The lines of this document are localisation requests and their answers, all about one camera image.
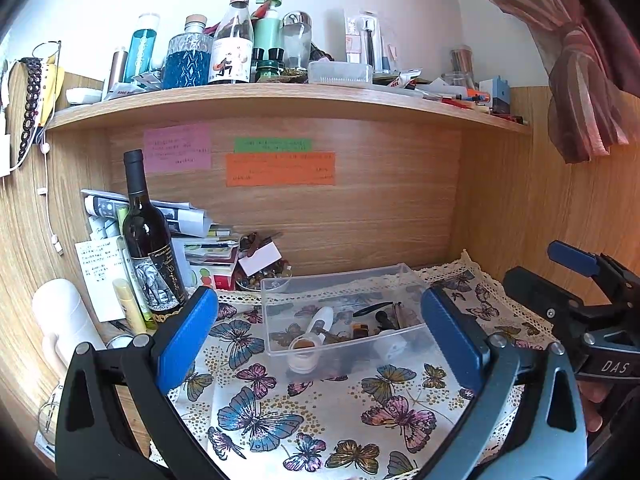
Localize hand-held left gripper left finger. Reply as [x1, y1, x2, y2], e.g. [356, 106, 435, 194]
[55, 286, 231, 480]

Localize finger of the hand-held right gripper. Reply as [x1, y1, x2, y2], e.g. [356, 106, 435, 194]
[546, 240, 640, 306]
[501, 266, 608, 341]

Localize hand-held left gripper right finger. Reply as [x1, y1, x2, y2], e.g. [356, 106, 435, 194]
[420, 286, 589, 480]

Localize white plug adapter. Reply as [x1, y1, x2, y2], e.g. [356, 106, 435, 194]
[377, 330, 408, 356]

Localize clear plastic box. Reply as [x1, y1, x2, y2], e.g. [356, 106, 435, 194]
[260, 261, 433, 378]

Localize white tube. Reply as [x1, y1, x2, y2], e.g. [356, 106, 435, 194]
[306, 306, 335, 341]

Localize person's right hand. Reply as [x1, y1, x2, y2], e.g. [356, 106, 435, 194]
[579, 379, 609, 435]

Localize pale yellow tube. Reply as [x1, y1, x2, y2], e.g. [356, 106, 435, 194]
[112, 277, 148, 336]

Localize stack of books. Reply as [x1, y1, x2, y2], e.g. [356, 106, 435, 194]
[182, 230, 241, 291]

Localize bowl of beads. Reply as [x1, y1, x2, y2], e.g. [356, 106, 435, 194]
[234, 260, 293, 293]

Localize dark wine bottle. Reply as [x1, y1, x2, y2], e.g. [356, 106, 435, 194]
[121, 149, 188, 323]

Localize white paper note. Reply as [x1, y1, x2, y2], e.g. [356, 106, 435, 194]
[75, 239, 133, 323]

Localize white card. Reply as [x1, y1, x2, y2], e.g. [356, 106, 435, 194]
[237, 242, 282, 277]

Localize butterfly print tablecloth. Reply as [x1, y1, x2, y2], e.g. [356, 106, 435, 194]
[150, 250, 563, 480]

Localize brown hair clip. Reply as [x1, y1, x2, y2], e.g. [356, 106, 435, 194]
[239, 230, 283, 253]

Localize white cylinder bottle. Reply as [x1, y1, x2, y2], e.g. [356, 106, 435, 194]
[32, 278, 106, 361]

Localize brown striped curtain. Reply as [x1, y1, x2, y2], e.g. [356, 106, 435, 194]
[452, 0, 640, 165]

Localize blue grey plastic block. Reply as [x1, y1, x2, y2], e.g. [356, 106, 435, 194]
[479, 76, 512, 113]

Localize pink sticky note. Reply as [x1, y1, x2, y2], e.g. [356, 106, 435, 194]
[144, 125, 213, 172]

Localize orange sticky note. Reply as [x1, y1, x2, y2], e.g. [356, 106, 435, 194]
[225, 152, 336, 187]

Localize green sticky note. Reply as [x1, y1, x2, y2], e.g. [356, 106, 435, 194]
[234, 137, 312, 153]

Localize glass jar with sticks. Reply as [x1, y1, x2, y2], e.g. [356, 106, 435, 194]
[450, 46, 476, 90]

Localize wooden shelf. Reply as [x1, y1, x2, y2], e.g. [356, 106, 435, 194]
[45, 82, 533, 136]

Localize copper tumbler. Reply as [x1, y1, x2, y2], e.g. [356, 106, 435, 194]
[103, 47, 128, 98]

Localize black patterned band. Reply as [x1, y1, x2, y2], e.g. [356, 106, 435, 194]
[17, 57, 43, 166]

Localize blue patterned glass bottle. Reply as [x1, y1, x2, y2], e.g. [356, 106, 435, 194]
[162, 14, 211, 88]

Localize yellow cloth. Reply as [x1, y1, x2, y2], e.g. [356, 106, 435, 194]
[40, 65, 66, 128]

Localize dark green ink bottle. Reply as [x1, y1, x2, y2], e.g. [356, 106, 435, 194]
[255, 59, 286, 82]

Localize clear bottle with white label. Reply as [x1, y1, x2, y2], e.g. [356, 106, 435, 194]
[207, 0, 254, 85]

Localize clear plastic tray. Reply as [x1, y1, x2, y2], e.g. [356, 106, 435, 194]
[307, 60, 375, 86]

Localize teal tall bottle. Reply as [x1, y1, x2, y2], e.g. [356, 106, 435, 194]
[123, 13, 160, 83]

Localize electric toothbrush package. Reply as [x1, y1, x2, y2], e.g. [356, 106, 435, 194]
[344, 9, 385, 73]

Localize clear glass bottle silver cap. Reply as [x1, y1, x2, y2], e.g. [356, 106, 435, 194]
[281, 10, 313, 71]

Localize mint green pump bottle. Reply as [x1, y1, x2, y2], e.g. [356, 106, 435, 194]
[251, 0, 283, 53]

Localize wire rim eyeglasses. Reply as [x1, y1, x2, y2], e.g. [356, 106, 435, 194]
[37, 385, 68, 441]

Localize white charger cable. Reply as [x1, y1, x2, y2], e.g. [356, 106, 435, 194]
[37, 130, 65, 256]

